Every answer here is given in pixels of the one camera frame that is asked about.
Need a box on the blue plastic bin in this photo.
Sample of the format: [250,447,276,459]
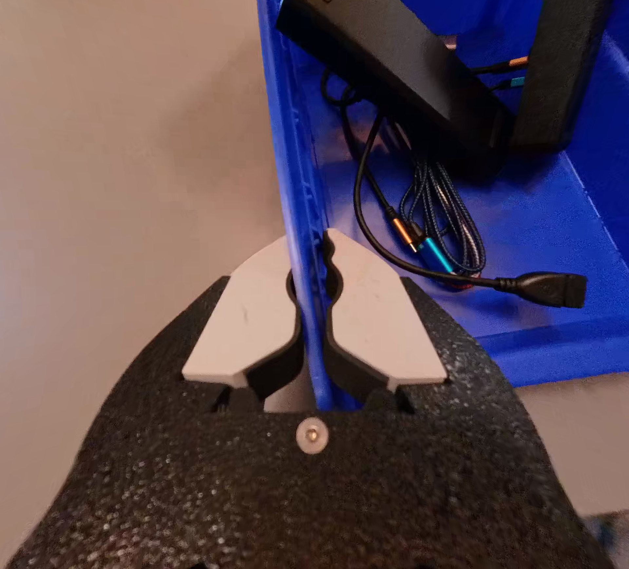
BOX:
[250,0,629,413]

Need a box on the large black electronic box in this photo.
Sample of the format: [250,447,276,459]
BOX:
[275,0,515,183]

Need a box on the teal-tipped braided cable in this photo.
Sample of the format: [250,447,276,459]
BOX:
[397,76,527,281]

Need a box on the orange-tipped braided cable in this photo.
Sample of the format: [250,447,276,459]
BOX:
[366,55,530,255]

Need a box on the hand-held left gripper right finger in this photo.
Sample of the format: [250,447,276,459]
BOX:
[321,228,448,403]

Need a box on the flat black antenna panel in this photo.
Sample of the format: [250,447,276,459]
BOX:
[508,0,626,153]

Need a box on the black usb socket cable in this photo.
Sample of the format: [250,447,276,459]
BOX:
[319,67,588,310]

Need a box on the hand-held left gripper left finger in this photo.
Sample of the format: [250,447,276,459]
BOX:
[181,235,303,401]

